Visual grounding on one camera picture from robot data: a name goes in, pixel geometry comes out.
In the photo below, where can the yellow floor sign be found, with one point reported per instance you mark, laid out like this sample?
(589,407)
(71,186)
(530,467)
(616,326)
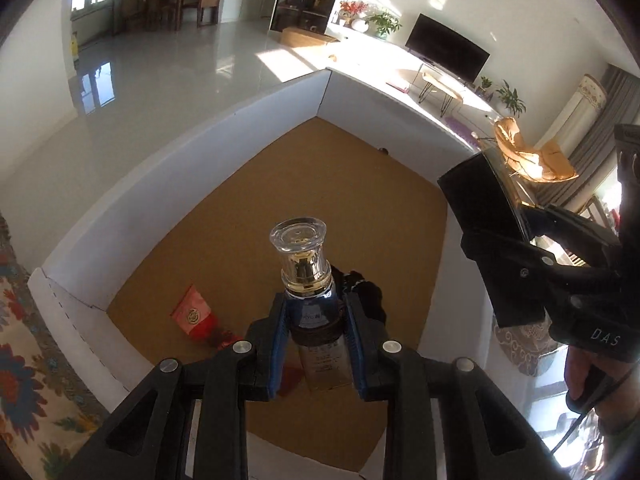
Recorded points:
(75,50)

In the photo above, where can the grey curtain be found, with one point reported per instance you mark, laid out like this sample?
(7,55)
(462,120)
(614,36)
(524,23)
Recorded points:
(600,160)

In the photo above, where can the covered standing air conditioner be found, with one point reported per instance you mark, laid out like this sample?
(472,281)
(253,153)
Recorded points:
(582,105)

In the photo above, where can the black fuzzy scrunchie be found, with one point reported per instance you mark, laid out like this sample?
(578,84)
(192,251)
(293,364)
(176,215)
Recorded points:
(367,300)

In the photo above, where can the person's right hand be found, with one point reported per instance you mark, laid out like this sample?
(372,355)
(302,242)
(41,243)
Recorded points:
(577,375)

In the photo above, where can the brown cardboard carton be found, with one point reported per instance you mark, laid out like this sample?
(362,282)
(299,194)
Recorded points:
(305,36)

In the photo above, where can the green plant in pot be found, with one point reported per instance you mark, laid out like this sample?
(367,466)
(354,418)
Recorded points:
(385,22)

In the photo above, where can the white cardboard box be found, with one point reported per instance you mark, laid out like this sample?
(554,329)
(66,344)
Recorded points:
(225,135)

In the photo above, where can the orange lounge chair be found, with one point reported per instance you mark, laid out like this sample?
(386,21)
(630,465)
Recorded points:
(555,160)

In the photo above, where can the red flowers in vase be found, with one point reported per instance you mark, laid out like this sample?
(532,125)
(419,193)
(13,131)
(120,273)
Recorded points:
(352,9)

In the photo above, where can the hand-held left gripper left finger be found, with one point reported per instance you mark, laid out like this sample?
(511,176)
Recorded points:
(277,350)

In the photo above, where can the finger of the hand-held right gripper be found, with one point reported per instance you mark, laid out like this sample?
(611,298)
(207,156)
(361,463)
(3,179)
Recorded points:
(530,262)
(575,232)

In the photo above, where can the glass perfume bottle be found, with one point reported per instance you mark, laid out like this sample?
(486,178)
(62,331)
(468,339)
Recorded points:
(300,260)

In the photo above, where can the floral patterned cloth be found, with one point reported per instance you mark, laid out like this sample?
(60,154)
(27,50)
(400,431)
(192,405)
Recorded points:
(30,360)

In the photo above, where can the large green potted plant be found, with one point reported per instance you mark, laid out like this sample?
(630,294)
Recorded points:
(510,97)

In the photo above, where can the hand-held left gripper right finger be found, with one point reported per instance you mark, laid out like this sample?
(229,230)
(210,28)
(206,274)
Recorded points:
(356,350)

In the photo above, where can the brown patterned glass desktop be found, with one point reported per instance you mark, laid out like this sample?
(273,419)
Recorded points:
(525,345)

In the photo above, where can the white television cabinet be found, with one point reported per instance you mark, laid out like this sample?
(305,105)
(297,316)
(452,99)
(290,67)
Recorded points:
(380,55)

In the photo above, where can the red snack packet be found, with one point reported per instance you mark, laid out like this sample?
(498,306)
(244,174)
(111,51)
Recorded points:
(192,315)

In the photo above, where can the wooden coffee table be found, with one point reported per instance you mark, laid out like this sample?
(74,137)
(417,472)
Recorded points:
(440,82)

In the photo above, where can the black flat television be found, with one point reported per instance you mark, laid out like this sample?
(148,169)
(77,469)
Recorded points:
(445,47)

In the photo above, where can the small green potted plant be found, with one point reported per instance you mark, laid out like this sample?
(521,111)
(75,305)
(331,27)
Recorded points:
(485,84)

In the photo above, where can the black printed box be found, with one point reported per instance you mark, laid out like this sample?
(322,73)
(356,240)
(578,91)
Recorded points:
(480,195)

